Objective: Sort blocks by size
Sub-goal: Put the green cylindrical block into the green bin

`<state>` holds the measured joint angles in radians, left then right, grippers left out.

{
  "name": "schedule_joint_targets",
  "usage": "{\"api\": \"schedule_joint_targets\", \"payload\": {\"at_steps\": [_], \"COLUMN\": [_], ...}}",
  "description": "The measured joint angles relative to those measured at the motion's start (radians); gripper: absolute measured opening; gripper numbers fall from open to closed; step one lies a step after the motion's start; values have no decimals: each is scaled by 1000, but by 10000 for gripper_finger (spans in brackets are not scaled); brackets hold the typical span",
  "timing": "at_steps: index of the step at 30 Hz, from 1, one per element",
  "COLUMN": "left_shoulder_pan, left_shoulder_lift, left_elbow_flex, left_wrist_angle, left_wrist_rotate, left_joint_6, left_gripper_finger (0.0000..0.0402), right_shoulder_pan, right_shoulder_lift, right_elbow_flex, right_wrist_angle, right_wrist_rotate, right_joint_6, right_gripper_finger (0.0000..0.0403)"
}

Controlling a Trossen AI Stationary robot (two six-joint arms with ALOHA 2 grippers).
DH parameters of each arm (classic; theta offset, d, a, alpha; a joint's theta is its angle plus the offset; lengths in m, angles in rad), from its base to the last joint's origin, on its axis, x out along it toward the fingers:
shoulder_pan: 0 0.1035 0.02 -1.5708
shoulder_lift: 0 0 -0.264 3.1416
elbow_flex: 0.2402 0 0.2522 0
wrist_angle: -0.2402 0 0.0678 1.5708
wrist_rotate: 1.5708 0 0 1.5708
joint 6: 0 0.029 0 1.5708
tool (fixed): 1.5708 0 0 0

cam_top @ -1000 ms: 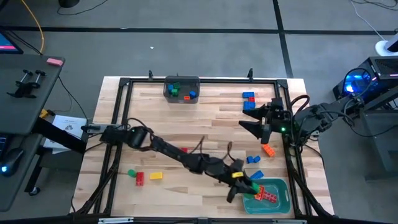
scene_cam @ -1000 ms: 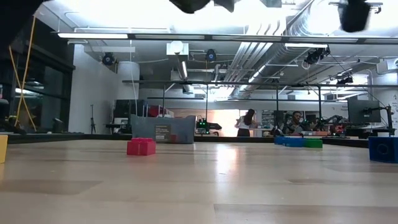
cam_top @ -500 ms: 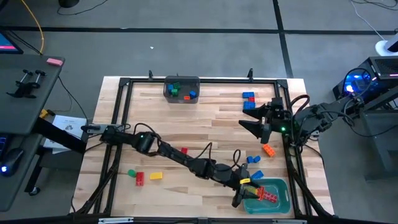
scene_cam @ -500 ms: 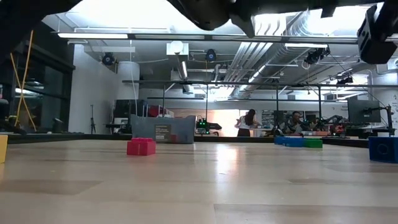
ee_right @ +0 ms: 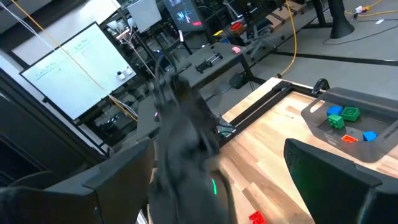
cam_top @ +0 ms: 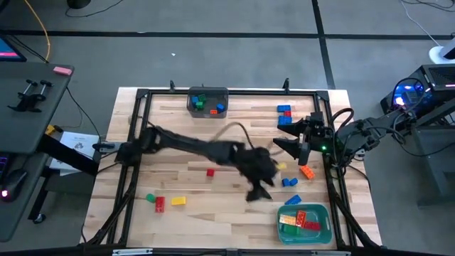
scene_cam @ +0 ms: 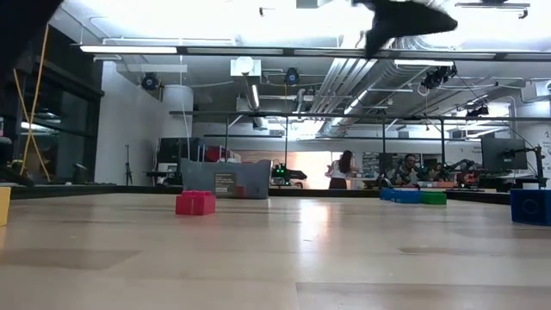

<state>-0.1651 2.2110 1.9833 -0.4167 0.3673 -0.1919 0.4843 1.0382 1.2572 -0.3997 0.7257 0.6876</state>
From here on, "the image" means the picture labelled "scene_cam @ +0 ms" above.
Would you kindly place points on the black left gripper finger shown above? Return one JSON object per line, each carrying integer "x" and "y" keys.
{"x": 422, "y": 19}

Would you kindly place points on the small green toy brick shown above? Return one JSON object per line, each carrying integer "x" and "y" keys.
{"x": 433, "y": 198}

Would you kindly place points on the small blue toy brick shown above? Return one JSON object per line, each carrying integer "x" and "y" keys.
{"x": 531, "y": 207}

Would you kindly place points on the yellow toy brick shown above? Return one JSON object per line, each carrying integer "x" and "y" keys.
{"x": 4, "y": 206}

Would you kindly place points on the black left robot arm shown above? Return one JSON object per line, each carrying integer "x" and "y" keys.
{"x": 21, "y": 26}

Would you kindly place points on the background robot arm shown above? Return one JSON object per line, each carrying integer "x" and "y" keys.
{"x": 284, "y": 173}
{"x": 460, "y": 164}

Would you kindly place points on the short ceiling light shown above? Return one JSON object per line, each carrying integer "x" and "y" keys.
{"x": 422, "y": 63}

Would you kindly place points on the silver ventilation ducts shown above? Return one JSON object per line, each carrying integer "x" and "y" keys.
{"x": 344, "y": 82}

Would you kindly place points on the white ceiling lamp box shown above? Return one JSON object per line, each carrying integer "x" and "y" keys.
{"x": 245, "y": 66}

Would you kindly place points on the person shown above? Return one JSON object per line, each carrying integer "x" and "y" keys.
{"x": 340, "y": 170}
{"x": 406, "y": 170}

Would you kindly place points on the black monitor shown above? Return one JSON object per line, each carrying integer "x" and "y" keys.
{"x": 503, "y": 153}

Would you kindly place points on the red background object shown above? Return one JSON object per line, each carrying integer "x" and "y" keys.
{"x": 215, "y": 153}

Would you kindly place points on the white round column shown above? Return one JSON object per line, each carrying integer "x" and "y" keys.
{"x": 176, "y": 112}

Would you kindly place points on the grey translucent plastic bin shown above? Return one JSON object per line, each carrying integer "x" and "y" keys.
{"x": 202, "y": 176}

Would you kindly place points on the long linear ceiling light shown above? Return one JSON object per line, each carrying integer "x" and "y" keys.
{"x": 129, "y": 49}

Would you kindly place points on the black tripod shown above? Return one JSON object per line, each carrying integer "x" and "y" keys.
{"x": 127, "y": 170}

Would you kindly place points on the black background object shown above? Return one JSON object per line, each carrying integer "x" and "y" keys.
{"x": 80, "y": 174}

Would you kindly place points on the black ceiling camera cluster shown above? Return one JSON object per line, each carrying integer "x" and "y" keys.
{"x": 437, "y": 77}

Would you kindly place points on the black background rig frame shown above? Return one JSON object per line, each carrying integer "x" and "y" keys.
{"x": 430, "y": 117}

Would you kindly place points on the black ceiling camera mount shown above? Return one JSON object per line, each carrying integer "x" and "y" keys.
{"x": 478, "y": 111}

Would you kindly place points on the black wall screen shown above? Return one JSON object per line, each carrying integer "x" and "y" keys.
{"x": 172, "y": 150}

